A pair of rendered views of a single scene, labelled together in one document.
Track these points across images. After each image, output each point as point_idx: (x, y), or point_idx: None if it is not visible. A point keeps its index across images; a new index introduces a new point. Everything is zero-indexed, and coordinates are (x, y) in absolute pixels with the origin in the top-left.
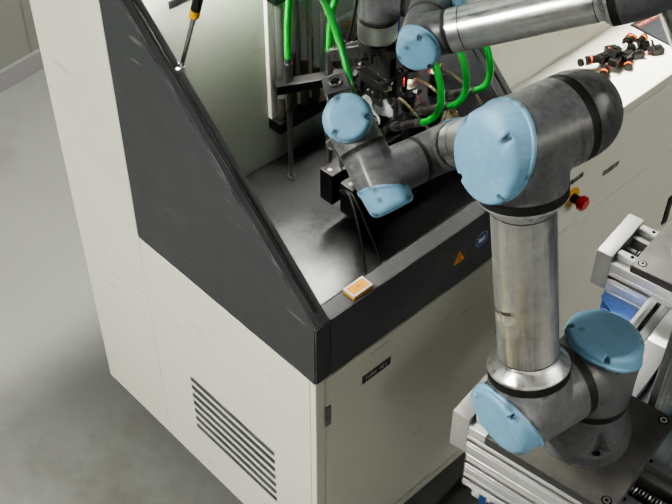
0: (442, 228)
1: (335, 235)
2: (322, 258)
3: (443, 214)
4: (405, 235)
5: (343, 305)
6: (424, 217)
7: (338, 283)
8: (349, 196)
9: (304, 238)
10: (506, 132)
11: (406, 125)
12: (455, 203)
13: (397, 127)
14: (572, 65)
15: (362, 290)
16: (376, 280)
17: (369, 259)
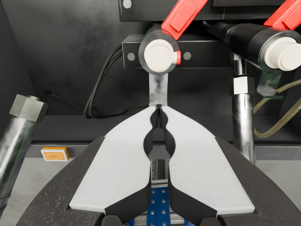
0: None
1: (130, 26)
2: (99, 44)
3: (228, 79)
4: (181, 75)
5: (37, 155)
6: (213, 70)
7: (94, 78)
8: (84, 109)
9: (101, 5)
10: None
11: (234, 135)
12: (250, 76)
13: (232, 104)
14: None
15: (55, 160)
16: (77, 154)
17: (134, 75)
